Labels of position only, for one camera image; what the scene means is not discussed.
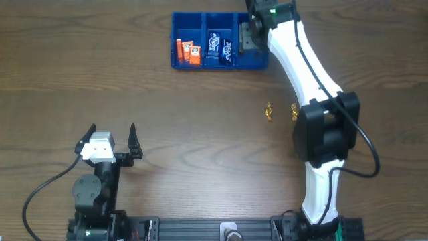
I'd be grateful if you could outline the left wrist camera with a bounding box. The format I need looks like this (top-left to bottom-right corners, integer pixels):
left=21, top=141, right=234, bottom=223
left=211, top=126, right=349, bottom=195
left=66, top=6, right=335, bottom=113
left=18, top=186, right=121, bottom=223
left=80, top=131, right=117, bottom=165

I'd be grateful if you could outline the black cable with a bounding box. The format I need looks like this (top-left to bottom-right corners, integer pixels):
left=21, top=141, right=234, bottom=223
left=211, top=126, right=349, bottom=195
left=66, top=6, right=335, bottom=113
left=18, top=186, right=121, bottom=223
left=320, top=96, right=381, bottom=226
left=21, top=153, right=83, bottom=241

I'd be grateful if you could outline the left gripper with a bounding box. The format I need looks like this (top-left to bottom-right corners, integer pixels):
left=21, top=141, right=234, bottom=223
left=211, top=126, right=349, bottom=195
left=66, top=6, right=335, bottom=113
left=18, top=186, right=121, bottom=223
left=74, top=122, right=144, bottom=167

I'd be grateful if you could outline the orange candy box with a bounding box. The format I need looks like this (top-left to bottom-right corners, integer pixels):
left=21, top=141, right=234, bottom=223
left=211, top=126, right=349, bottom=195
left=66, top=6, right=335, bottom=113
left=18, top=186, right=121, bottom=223
left=175, top=38, right=184, bottom=64
left=189, top=46, right=202, bottom=66
left=181, top=40, right=194, bottom=62

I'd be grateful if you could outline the blue candy pack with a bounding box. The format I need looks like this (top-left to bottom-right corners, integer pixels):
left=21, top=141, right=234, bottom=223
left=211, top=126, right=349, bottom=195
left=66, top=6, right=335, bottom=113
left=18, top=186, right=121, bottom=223
left=219, top=39, right=233, bottom=66
left=207, top=31, right=221, bottom=56

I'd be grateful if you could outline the mounting rail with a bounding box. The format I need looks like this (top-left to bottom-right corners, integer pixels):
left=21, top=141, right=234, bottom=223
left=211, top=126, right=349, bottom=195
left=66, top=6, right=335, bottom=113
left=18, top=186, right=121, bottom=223
left=66, top=209, right=364, bottom=241

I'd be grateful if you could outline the blue tray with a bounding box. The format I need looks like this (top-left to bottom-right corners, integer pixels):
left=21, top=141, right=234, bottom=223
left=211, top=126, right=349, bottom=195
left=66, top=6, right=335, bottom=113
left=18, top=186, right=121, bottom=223
left=171, top=11, right=270, bottom=70

